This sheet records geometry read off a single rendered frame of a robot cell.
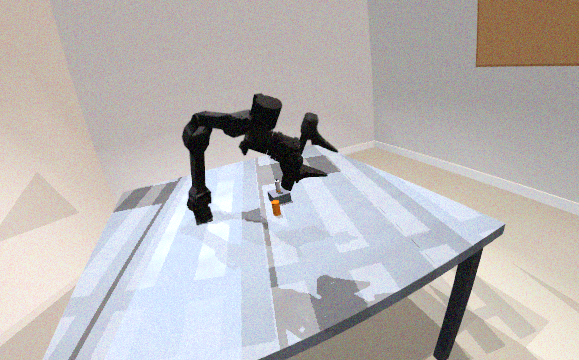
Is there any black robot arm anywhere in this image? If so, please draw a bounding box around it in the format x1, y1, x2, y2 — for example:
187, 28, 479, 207
182, 93, 303, 225

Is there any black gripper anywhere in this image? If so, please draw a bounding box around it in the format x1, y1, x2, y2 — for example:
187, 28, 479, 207
267, 112, 338, 191

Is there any orange translucent cylinder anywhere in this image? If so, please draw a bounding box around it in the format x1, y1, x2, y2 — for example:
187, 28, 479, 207
271, 200, 281, 216

